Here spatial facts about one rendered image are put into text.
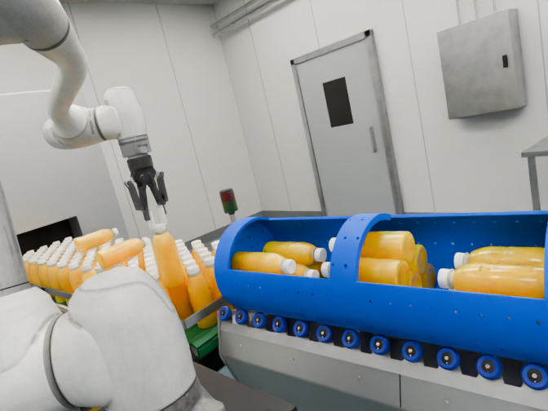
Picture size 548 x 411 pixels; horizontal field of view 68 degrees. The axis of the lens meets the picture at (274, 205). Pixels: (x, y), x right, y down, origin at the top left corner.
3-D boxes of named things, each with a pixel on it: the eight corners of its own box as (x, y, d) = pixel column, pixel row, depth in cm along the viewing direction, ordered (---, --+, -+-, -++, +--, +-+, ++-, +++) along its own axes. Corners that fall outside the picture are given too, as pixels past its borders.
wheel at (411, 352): (420, 340, 86) (424, 341, 87) (399, 338, 89) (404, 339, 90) (420, 363, 84) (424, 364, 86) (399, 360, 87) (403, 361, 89)
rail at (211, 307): (187, 329, 125) (184, 320, 125) (185, 329, 126) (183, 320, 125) (270, 275, 154) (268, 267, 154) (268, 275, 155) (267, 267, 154)
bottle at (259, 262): (236, 246, 123) (283, 249, 110) (250, 258, 127) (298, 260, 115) (227, 267, 120) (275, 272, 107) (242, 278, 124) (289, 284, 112)
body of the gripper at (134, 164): (132, 157, 122) (141, 187, 124) (156, 152, 128) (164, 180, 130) (120, 160, 127) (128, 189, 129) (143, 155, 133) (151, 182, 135)
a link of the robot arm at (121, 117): (152, 134, 132) (112, 143, 131) (139, 85, 129) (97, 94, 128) (145, 134, 121) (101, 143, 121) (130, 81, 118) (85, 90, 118)
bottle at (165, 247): (190, 280, 135) (174, 227, 132) (171, 289, 131) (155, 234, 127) (178, 277, 140) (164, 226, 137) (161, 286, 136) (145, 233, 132)
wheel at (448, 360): (457, 346, 81) (461, 348, 82) (435, 345, 84) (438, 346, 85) (458, 371, 79) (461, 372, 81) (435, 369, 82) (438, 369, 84)
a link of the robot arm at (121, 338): (192, 404, 63) (148, 270, 60) (76, 440, 62) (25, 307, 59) (201, 354, 79) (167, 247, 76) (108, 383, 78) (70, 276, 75)
